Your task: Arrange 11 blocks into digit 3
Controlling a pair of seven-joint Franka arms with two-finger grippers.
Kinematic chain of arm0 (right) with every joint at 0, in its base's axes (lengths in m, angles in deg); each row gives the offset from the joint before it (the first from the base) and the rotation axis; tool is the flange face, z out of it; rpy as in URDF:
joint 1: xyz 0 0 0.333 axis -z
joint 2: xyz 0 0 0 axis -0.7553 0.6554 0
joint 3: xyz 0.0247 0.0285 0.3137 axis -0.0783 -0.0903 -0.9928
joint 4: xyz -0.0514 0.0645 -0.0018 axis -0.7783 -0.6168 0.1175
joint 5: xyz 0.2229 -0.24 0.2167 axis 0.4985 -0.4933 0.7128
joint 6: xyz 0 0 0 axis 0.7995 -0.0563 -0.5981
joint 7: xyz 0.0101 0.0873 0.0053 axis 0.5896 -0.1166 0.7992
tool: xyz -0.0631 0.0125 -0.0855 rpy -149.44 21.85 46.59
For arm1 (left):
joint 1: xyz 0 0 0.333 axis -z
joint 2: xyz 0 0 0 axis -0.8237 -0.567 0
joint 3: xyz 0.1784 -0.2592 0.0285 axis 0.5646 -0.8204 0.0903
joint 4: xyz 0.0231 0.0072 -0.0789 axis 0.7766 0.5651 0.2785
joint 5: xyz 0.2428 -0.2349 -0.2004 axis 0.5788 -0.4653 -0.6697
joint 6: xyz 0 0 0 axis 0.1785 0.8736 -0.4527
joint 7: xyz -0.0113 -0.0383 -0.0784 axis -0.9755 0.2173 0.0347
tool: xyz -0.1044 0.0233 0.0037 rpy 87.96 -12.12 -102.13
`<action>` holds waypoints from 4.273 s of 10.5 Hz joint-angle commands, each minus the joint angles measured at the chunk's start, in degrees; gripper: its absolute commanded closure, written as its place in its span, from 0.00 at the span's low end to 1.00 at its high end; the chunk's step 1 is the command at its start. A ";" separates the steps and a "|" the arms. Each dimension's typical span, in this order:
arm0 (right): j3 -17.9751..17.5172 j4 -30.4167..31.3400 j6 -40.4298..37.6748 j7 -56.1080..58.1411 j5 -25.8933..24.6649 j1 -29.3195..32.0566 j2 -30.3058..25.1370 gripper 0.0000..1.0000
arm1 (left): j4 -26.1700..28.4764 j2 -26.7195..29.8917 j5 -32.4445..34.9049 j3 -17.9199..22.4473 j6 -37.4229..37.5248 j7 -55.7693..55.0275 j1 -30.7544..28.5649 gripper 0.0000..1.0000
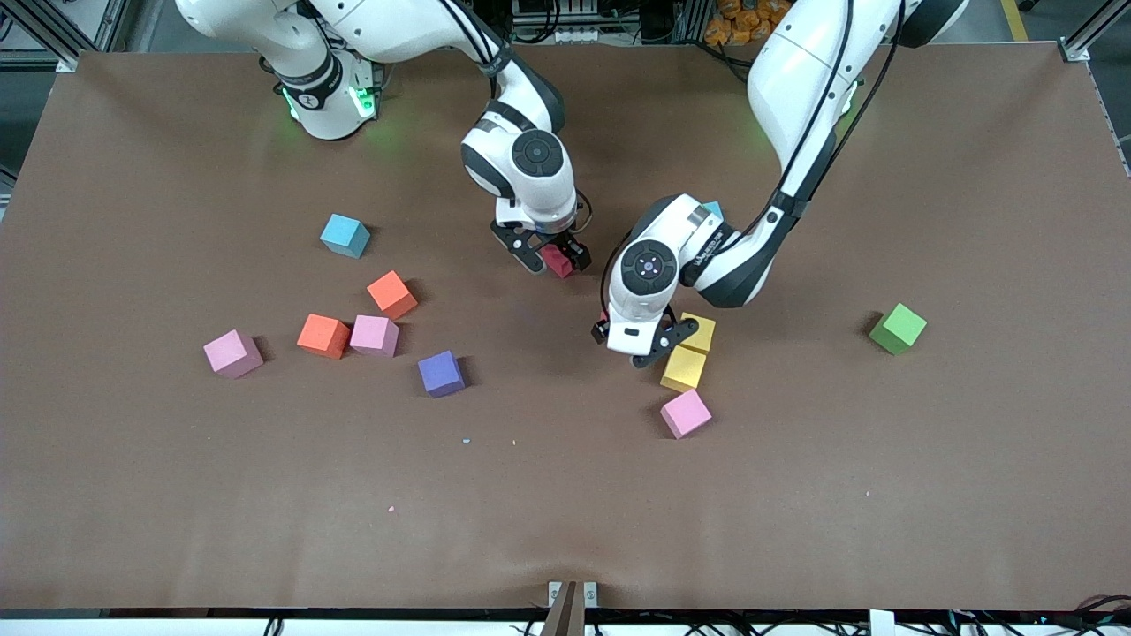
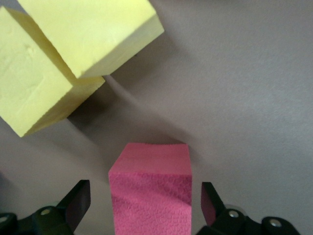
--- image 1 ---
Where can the orange foam cube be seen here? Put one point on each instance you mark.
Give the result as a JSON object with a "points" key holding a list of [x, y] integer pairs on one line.
{"points": [[392, 295], [323, 336]]}

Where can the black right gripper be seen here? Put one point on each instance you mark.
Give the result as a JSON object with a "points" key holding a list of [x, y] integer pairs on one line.
{"points": [[575, 252]]}

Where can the white electronics box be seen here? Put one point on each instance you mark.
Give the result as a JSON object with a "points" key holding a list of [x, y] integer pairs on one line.
{"points": [[565, 35]]}

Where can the green foam cube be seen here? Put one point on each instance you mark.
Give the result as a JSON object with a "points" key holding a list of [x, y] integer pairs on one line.
{"points": [[898, 329]]}

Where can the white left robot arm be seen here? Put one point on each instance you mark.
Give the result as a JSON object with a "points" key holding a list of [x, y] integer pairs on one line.
{"points": [[804, 79]]}

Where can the purple foam cube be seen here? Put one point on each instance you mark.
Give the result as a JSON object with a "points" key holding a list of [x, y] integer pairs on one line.
{"points": [[441, 374]]}

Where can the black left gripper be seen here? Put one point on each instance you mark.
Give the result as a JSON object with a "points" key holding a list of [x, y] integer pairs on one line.
{"points": [[597, 336]]}

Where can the light blue foam cube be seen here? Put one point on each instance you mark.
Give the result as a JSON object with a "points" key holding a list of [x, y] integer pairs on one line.
{"points": [[345, 235], [714, 210]]}

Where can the aluminium frame strut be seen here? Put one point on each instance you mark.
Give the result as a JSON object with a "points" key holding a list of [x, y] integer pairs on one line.
{"points": [[1074, 49], [66, 60]]}

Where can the bag of orange fruits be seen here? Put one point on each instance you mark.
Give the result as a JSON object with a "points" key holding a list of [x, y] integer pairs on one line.
{"points": [[742, 22]]}

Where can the pink foam cube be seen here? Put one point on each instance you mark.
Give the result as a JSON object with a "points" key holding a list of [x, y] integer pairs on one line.
{"points": [[374, 336], [232, 353], [686, 413]]}

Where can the yellow foam cube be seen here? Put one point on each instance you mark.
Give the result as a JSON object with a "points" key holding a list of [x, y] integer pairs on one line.
{"points": [[682, 371], [701, 334]]}

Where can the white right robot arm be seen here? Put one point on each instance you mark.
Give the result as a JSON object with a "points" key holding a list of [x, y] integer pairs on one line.
{"points": [[398, 26]]}

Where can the brown table cover sheet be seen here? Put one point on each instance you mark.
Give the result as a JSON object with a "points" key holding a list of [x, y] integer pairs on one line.
{"points": [[565, 530]]}

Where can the white tag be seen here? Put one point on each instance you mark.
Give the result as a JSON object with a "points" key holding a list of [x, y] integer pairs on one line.
{"points": [[882, 624]]}

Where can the metal table clamp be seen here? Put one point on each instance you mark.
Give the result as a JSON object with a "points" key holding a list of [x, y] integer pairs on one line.
{"points": [[565, 614]]}

